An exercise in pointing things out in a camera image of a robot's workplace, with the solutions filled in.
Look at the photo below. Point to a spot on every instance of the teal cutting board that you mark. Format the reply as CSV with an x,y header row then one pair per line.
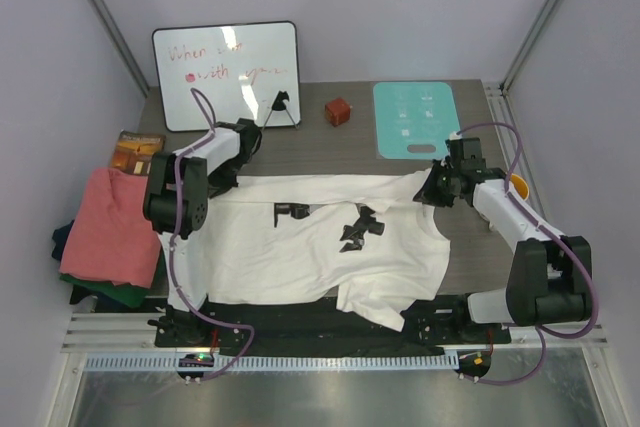
x,y
413,120

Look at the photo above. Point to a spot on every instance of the brown book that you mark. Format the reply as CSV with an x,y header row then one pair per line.
x,y
133,152

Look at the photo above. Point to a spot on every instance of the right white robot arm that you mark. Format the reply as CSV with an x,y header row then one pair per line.
x,y
550,282

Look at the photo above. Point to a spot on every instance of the perforated cable tray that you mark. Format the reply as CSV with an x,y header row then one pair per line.
x,y
199,362

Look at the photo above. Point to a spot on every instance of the small white whiteboard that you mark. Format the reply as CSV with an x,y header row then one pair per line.
x,y
239,68

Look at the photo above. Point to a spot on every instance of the white mug yellow inside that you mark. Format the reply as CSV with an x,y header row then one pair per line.
x,y
520,187

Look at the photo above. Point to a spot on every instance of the front aluminium rail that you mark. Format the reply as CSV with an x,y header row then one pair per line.
x,y
130,331

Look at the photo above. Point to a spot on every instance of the green folded t shirt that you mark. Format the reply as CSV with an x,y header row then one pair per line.
x,y
105,292

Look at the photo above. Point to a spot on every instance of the white t shirt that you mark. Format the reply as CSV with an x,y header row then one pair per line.
x,y
281,240

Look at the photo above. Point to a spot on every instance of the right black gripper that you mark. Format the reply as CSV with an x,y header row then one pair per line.
x,y
429,193

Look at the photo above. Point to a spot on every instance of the right aluminium rail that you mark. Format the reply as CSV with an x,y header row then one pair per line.
x,y
502,107

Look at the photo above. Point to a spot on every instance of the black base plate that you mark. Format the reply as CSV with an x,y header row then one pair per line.
x,y
320,330

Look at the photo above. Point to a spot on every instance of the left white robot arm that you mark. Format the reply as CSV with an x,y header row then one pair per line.
x,y
179,187

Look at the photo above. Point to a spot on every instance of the red brown cube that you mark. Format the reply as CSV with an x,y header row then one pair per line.
x,y
337,111

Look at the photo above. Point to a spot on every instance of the left aluminium frame post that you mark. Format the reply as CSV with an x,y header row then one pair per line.
x,y
109,23

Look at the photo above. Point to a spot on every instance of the aluminium rail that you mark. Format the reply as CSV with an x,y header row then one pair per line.
x,y
130,331
502,107

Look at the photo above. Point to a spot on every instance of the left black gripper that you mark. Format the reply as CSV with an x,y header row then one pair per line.
x,y
217,185

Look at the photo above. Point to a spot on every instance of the pink folded t shirt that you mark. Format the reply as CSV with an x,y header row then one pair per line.
x,y
111,240

